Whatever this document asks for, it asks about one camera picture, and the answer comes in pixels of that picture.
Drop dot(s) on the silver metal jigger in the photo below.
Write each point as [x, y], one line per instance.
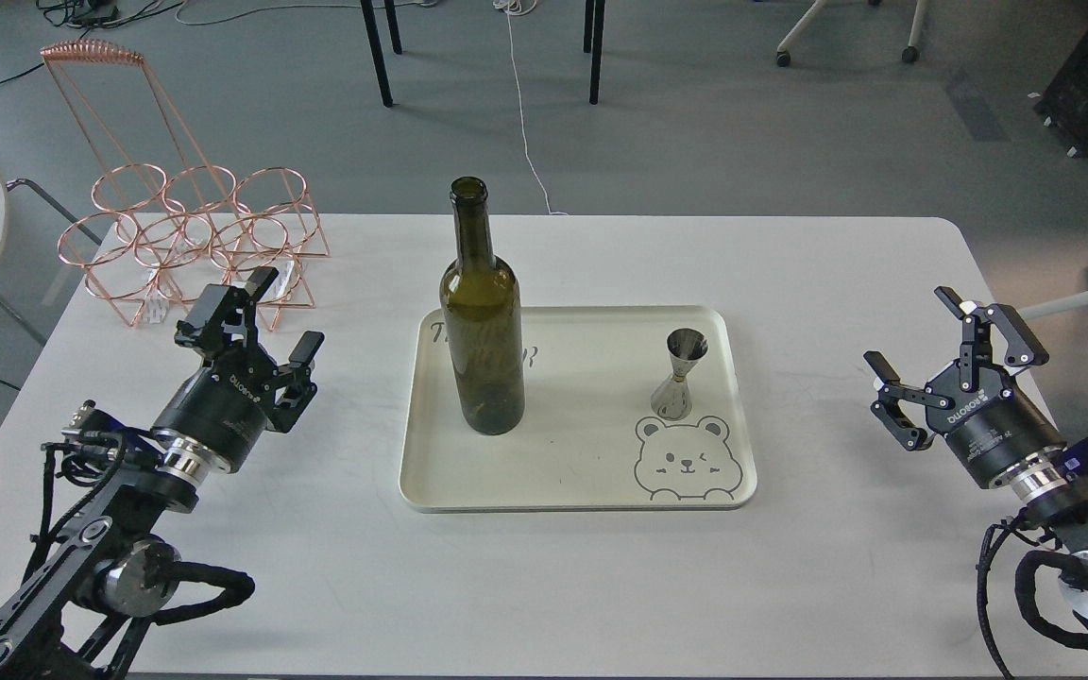
[672, 399]

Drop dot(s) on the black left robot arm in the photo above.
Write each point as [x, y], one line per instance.
[99, 577]

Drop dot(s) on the cream bear serving tray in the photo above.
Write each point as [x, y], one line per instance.
[589, 439]

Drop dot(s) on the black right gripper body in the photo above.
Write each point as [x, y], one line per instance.
[991, 429]

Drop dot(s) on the white office chair base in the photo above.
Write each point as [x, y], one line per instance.
[828, 28]

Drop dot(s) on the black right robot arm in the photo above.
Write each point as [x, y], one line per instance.
[1051, 580]

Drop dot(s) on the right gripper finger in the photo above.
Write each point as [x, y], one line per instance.
[887, 408]
[992, 335]

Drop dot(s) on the black table legs right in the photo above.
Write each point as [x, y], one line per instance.
[593, 37]

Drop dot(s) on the black table legs left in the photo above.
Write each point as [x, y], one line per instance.
[376, 46]

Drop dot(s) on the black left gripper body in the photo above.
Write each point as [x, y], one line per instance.
[237, 394]

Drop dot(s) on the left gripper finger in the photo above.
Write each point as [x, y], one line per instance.
[301, 360]
[224, 315]

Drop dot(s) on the black table legs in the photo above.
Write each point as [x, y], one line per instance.
[376, 46]
[593, 37]

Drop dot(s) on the dark green wine bottle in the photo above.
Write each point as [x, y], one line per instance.
[479, 299]

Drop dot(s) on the copper wire bottle rack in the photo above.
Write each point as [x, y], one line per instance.
[162, 230]

